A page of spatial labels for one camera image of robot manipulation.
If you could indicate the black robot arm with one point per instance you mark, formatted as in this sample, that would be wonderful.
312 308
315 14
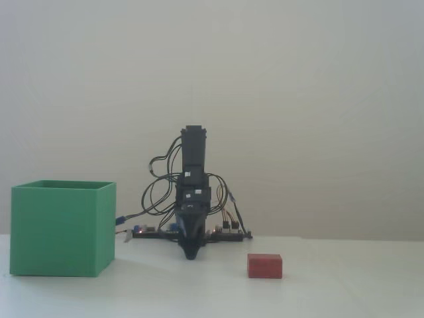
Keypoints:
193 145

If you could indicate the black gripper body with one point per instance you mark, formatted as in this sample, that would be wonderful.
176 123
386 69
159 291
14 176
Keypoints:
193 200

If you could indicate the controller board with blue parts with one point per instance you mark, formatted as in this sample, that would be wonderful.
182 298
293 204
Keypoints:
145 233

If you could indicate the red rectangular block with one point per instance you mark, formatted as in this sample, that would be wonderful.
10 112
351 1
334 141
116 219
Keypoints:
265 266

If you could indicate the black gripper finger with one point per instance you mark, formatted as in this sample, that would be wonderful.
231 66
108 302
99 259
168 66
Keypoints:
198 232
185 235

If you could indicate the controller board with jumper pins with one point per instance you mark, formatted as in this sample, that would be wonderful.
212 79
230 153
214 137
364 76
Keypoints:
228 236

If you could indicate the green plastic bin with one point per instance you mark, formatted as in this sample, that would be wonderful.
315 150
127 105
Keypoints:
53 232

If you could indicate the grey tape strip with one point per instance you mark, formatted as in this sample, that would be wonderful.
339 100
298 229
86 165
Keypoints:
127 236

